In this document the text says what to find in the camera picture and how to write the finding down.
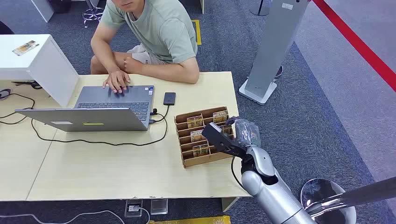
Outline person's left hand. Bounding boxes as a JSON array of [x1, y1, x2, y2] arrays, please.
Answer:
[[123, 56, 144, 75]]

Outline person's right hand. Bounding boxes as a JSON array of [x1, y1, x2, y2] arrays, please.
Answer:
[[103, 70, 131, 94]]

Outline person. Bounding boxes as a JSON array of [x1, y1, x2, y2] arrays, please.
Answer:
[[90, 0, 200, 94]]

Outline card in clear sleeve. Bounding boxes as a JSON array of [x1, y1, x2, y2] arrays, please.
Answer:
[[12, 40, 40, 57]]

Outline cardboard card holder box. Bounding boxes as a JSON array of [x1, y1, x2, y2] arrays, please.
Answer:
[[174, 106, 236, 168]]

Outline grey laptop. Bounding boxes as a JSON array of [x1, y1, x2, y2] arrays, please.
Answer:
[[14, 85, 156, 133]]

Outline black smartphone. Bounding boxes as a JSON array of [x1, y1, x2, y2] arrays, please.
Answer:
[[163, 91, 177, 106]]

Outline chrome stool base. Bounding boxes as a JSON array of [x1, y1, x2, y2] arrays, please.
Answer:
[[81, 0, 105, 28]]

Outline white cabinet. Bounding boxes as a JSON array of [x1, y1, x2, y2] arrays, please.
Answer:
[[0, 34, 80, 108]]

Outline black scissors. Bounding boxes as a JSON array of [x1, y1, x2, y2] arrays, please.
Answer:
[[11, 80, 43, 91]]

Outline white furniture panel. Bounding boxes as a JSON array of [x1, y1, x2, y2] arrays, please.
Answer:
[[30, 0, 56, 23]]

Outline floor socket with plug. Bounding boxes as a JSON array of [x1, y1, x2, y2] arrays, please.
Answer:
[[124, 199, 144, 218]]

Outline empty floor socket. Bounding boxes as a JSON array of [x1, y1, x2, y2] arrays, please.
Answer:
[[150, 198, 169, 216]]

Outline dark round stanchion base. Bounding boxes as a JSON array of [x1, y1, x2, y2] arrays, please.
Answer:
[[249, 0, 271, 17]]

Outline grey kiosk stand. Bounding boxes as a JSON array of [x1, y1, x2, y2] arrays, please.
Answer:
[[238, 0, 310, 106]]

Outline yellow floor strip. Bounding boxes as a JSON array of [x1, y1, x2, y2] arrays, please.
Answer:
[[148, 215, 232, 224]]

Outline wooden table leg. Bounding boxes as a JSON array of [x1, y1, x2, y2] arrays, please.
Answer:
[[220, 196, 240, 213]]

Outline chrome stanchion base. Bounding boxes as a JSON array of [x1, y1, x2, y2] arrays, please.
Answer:
[[300, 178, 357, 224]]

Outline red floor tape line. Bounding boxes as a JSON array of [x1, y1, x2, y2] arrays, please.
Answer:
[[311, 0, 396, 93]]

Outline chrome stanchion pole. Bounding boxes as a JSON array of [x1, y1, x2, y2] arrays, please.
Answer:
[[304, 176, 396, 217]]

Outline short black phone cable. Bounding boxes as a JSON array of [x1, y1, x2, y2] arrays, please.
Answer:
[[149, 105, 170, 125]]

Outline long black power cable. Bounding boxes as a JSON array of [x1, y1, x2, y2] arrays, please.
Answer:
[[0, 92, 169, 147]]

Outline white floor cable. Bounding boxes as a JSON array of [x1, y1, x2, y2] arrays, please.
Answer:
[[0, 207, 151, 224]]

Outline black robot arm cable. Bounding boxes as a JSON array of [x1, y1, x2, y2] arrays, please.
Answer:
[[231, 156, 246, 190]]

